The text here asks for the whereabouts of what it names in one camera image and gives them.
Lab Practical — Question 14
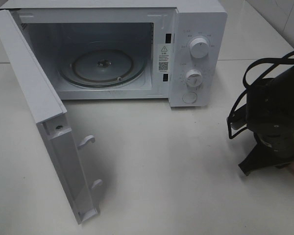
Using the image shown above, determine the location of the round white door button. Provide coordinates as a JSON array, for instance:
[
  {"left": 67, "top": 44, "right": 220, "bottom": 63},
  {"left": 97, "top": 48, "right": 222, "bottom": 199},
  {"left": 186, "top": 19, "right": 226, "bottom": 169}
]
[{"left": 182, "top": 92, "right": 197, "bottom": 104}]

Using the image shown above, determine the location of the white upper power knob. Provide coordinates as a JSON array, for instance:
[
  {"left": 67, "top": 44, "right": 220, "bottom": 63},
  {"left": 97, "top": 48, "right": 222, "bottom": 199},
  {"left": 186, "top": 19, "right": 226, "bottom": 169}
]
[{"left": 189, "top": 36, "right": 210, "bottom": 59}]

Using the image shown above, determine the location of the white microwave door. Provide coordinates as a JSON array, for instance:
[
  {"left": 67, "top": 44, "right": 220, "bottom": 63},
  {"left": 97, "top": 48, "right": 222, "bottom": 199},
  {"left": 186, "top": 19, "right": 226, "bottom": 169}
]
[{"left": 0, "top": 10, "right": 102, "bottom": 224}]

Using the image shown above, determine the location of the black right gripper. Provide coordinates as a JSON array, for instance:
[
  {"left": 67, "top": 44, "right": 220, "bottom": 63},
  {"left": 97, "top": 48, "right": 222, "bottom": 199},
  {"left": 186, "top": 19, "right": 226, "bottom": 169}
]
[{"left": 238, "top": 131, "right": 294, "bottom": 176}]

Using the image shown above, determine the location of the white timer knob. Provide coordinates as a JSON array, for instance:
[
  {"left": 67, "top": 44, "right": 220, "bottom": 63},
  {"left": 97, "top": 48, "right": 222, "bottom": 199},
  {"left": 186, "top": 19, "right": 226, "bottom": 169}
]
[{"left": 185, "top": 69, "right": 203, "bottom": 88}]

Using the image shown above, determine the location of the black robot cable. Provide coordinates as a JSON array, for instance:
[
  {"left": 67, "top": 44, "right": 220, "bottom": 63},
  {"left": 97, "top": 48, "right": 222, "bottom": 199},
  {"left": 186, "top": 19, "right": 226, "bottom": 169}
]
[{"left": 226, "top": 47, "right": 294, "bottom": 140}]

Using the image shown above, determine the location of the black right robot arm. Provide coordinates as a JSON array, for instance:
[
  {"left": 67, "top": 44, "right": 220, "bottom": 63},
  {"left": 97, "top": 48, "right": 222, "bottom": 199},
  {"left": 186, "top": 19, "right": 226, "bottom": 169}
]
[{"left": 239, "top": 66, "right": 294, "bottom": 175}]

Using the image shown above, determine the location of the white microwave oven body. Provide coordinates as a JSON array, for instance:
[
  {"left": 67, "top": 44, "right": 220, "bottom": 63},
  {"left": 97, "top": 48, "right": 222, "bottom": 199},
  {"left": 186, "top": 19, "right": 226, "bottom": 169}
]
[{"left": 0, "top": 0, "right": 227, "bottom": 107}]

